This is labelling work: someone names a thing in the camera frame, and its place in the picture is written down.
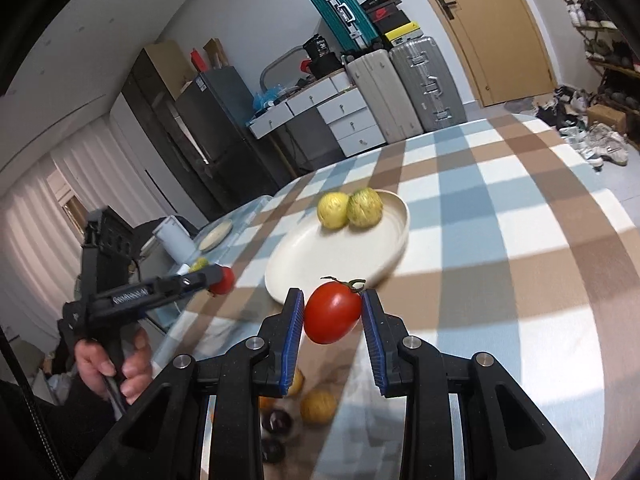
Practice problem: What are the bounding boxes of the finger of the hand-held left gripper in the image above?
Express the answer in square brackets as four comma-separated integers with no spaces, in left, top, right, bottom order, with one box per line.
[144,265,224,307]

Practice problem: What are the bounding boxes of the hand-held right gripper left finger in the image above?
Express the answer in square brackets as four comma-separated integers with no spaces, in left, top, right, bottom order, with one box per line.
[75,287,306,480]

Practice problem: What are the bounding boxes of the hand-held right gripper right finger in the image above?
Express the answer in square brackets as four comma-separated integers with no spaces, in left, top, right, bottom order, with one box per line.
[360,288,592,480]

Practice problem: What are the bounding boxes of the large red tomato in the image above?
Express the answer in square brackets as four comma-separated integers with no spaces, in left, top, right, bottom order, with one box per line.
[303,276,367,346]

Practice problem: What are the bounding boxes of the small red tomato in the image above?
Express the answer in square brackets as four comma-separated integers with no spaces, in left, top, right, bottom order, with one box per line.
[210,266,236,296]

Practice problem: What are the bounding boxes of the brown kiwi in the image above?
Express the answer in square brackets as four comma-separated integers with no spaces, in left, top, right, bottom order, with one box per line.
[299,390,337,425]

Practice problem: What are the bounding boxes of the cream round plate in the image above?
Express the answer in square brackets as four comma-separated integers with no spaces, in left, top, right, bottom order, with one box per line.
[264,189,411,306]

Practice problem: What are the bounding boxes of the person's left forearm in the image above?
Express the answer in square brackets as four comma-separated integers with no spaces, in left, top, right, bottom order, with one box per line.
[0,380,123,480]

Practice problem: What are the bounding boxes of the person's left hand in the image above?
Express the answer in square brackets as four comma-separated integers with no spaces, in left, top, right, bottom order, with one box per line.
[75,329,154,406]

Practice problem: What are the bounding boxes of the white cylindrical container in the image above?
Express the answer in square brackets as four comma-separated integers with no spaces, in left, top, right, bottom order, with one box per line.
[152,216,194,264]

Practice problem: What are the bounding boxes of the small round beige plate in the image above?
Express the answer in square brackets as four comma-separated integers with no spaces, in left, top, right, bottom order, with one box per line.
[197,221,234,254]

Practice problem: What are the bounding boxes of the white curtain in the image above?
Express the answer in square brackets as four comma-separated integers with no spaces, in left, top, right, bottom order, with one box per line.
[0,125,152,358]

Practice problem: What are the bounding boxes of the green custard apple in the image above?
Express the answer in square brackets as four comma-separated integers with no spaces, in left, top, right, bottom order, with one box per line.
[347,187,385,227]

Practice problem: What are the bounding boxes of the yellow round fruit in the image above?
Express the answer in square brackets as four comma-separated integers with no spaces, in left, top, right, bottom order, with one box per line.
[317,191,351,230]

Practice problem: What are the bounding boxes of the checkered blanket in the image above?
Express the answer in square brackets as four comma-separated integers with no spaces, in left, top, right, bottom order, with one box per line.
[147,114,632,480]

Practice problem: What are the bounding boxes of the dark grey refrigerator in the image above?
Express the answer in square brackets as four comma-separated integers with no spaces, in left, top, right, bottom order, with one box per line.
[172,66,282,197]

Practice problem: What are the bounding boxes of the black tall cabinet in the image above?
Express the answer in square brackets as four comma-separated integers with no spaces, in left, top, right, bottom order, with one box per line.
[122,52,217,222]

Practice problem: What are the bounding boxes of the blue plastic bag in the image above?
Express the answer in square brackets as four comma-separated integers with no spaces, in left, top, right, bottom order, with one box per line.
[252,87,282,112]

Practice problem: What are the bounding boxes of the large cardboard box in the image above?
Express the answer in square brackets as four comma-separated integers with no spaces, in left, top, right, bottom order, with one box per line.
[143,40,197,101]

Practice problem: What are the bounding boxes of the white desk with drawers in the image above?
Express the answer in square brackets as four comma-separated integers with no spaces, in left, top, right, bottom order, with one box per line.
[248,70,387,159]

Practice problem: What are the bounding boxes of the flat cardboard piece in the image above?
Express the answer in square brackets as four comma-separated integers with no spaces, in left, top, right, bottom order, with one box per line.
[202,38,234,69]

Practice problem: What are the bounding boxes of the beige suitcase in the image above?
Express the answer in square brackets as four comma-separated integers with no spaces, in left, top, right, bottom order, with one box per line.
[345,50,424,144]

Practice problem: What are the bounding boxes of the grey suitcase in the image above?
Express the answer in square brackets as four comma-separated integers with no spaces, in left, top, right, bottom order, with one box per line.
[389,36,469,134]

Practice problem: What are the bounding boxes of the black printed bag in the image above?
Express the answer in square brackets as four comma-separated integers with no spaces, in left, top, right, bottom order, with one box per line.
[303,35,332,59]

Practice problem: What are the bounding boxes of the grey door mat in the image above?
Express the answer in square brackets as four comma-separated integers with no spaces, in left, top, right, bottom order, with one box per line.
[504,96,539,114]

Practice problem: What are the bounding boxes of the pile of sneakers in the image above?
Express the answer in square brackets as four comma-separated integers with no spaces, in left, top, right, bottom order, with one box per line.
[505,85,632,169]

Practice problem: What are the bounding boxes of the yellow and black box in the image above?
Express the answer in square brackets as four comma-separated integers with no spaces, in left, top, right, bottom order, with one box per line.
[383,21,424,51]

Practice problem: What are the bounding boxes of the teal suitcase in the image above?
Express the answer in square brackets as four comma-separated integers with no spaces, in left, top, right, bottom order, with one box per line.
[308,0,382,54]

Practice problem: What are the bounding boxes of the red and black shoe box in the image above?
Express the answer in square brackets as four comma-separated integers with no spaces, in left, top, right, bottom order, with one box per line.
[367,6,412,37]

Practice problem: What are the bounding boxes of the small cardboard box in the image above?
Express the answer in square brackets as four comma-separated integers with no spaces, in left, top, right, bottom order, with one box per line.
[585,104,629,134]

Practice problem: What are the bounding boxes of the wooden door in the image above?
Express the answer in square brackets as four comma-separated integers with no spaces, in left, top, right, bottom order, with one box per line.
[400,0,559,108]

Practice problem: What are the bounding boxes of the wooden shoe rack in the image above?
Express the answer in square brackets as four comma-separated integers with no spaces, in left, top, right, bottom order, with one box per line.
[550,0,640,113]

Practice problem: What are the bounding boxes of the black ribbed cable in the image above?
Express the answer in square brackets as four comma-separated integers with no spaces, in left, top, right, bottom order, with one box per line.
[0,326,69,480]

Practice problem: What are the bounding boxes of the grey arched frame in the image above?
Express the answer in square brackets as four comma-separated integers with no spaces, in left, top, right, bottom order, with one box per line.
[259,45,307,104]

